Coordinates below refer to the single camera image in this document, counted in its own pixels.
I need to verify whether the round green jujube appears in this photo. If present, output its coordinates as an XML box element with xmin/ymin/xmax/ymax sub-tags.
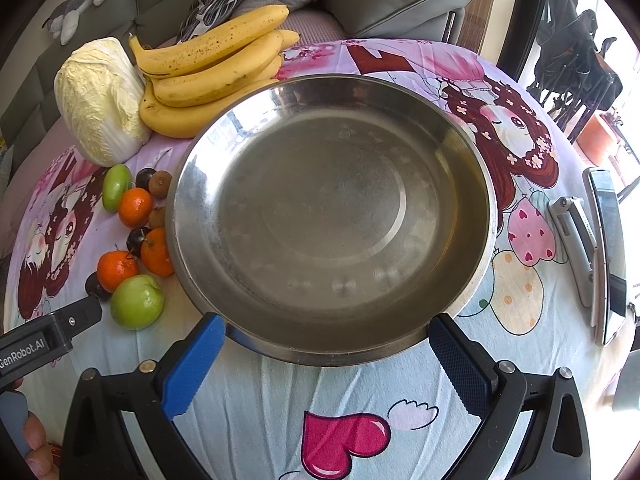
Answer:
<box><xmin>110</xmin><ymin>274</ymin><xmax>165</xmax><ymax>330</ymax></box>

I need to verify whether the orange tangerine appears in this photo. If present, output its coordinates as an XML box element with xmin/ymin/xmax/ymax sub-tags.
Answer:
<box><xmin>141</xmin><ymin>228</ymin><xmax>175</xmax><ymax>278</ymax></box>
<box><xmin>96</xmin><ymin>250</ymin><xmax>140</xmax><ymax>292</ymax></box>
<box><xmin>117</xmin><ymin>188</ymin><xmax>154</xmax><ymax>229</ymax></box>

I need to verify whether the brown longan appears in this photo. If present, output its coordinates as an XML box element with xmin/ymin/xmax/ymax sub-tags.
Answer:
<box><xmin>148</xmin><ymin>207</ymin><xmax>166</xmax><ymax>230</ymax></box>
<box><xmin>148</xmin><ymin>170</ymin><xmax>172</xmax><ymax>200</ymax></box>

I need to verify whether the elongated green jujube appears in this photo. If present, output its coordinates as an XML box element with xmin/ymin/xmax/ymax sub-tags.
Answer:
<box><xmin>102</xmin><ymin>164</ymin><xmax>132</xmax><ymax>214</ymax></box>

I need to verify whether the dark cherry with stem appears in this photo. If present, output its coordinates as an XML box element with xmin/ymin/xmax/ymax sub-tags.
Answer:
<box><xmin>134</xmin><ymin>148</ymin><xmax>170</xmax><ymax>191</ymax></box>

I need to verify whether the person's left hand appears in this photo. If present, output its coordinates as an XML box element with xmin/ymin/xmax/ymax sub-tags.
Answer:
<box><xmin>23</xmin><ymin>411</ymin><xmax>60</xmax><ymax>480</ymax></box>

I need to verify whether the pink cartoon print tablecloth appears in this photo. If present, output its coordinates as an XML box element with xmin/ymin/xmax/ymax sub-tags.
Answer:
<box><xmin>1</xmin><ymin>39</ymin><xmax>630</xmax><ymax>479</ymax></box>

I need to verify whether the stainless steel round basin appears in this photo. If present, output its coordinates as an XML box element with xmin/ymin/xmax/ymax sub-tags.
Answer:
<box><xmin>166</xmin><ymin>75</ymin><xmax>497</xmax><ymax>366</ymax></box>

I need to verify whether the napa cabbage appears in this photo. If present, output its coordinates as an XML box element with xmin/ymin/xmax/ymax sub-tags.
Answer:
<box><xmin>53</xmin><ymin>37</ymin><xmax>151</xmax><ymax>167</ymax></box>

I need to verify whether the bottom yellow banana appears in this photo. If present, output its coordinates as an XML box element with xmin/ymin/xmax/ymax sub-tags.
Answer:
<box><xmin>139</xmin><ymin>79</ymin><xmax>277</xmax><ymax>139</ymax></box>

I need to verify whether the yellow banana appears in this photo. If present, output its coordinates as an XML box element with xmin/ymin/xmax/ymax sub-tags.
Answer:
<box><xmin>139</xmin><ymin>79</ymin><xmax>277</xmax><ymax>139</ymax></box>
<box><xmin>151</xmin><ymin>30</ymin><xmax>284</xmax><ymax>108</ymax></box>

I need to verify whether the middle yellow banana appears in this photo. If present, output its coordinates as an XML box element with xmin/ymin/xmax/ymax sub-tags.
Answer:
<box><xmin>151</xmin><ymin>30</ymin><xmax>284</xmax><ymax>108</ymax></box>

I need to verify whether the grey white plush toy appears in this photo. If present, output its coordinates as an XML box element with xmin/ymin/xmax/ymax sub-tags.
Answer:
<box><xmin>42</xmin><ymin>0</ymin><xmax>105</xmax><ymax>46</ymax></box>

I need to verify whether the black folding chair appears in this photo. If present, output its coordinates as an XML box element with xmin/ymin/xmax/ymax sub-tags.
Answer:
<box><xmin>527</xmin><ymin>0</ymin><xmax>623</xmax><ymax>141</ymax></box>

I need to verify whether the grey sofa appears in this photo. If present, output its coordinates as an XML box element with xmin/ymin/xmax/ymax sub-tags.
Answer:
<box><xmin>0</xmin><ymin>0</ymin><xmax>478</xmax><ymax>162</ymax></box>

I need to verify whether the hidden rear banana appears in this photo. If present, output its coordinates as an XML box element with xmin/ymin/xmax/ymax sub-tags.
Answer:
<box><xmin>257</xmin><ymin>29</ymin><xmax>300</xmax><ymax>80</ymax></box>

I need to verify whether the top spotted banana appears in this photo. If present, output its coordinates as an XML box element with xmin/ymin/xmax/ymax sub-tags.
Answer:
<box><xmin>129</xmin><ymin>4</ymin><xmax>290</xmax><ymax>78</ymax></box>

